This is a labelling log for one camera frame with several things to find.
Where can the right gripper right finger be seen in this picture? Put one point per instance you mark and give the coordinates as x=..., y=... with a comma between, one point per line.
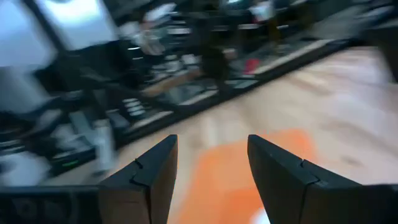
x=289, y=186

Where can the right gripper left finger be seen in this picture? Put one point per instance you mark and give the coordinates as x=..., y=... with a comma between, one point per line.
x=146, y=186

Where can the red tool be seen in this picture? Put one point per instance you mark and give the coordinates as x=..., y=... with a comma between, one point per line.
x=251, y=66

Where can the silver aluminium bracket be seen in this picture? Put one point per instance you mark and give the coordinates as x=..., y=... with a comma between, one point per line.
x=104, y=146

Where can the wooden workbench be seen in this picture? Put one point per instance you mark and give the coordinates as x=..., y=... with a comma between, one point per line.
x=171, y=82

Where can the orange translucent plastic basket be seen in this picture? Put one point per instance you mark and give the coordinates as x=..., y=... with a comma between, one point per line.
x=217, y=180

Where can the white outlet power strip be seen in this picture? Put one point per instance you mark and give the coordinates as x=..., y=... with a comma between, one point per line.
x=134, y=107

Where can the black aluminium rig frame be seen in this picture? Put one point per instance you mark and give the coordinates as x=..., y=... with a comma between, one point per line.
x=192, y=108

